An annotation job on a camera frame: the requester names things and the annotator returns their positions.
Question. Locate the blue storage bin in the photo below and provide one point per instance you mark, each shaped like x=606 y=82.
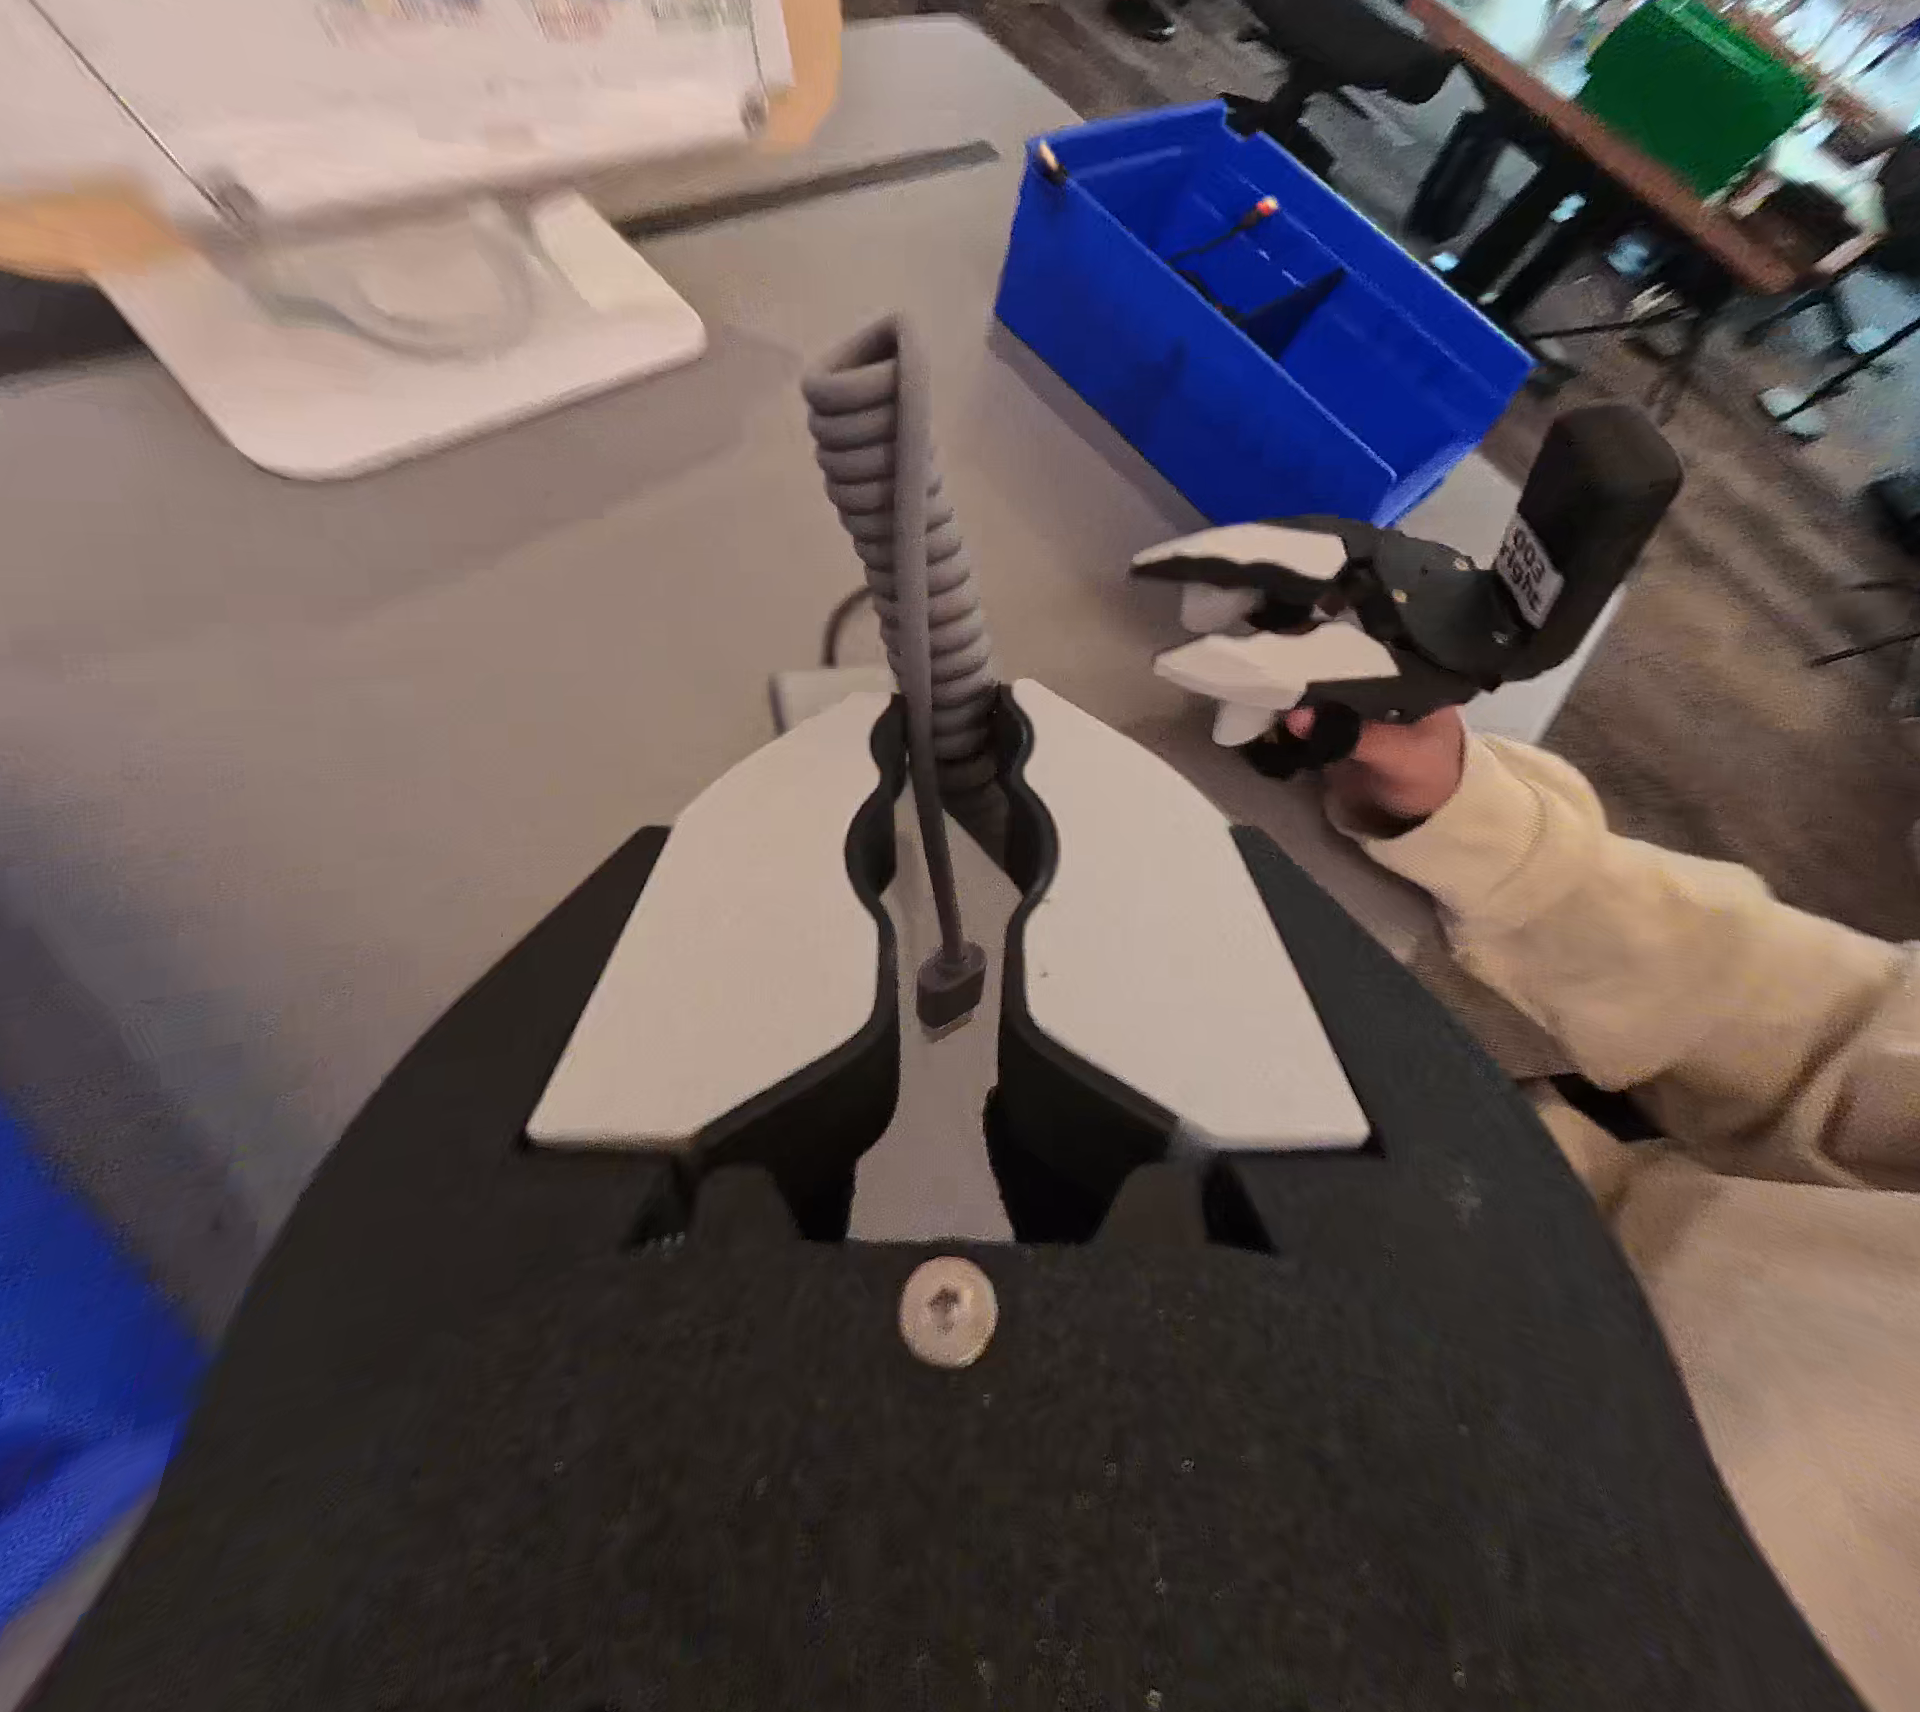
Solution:
x=1276 y=437
x=75 y=1366

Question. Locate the brown wooden table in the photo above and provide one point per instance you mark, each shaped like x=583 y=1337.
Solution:
x=1516 y=32

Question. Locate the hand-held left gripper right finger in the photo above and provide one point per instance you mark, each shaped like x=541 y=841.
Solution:
x=1186 y=992

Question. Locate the green storage bin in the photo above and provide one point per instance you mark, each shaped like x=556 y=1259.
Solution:
x=1695 y=91

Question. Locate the grey usb hub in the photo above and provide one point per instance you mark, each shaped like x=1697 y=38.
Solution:
x=825 y=696

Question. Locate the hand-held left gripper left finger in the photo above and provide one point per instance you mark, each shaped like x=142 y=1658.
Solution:
x=720 y=977

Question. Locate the black office chair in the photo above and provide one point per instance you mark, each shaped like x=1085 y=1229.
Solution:
x=1335 y=32

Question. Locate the cream hoodie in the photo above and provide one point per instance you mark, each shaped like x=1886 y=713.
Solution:
x=1800 y=1366

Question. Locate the person's right hand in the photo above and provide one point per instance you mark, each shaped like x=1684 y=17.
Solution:
x=1403 y=774

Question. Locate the person's right forearm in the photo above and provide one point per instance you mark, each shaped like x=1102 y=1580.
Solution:
x=1650 y=931

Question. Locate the wooden document stand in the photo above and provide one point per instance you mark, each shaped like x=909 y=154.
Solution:
x=451 y=406

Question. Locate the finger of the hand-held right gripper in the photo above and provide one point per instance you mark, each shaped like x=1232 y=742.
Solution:
x=1291 y=664
x=1260 y=553

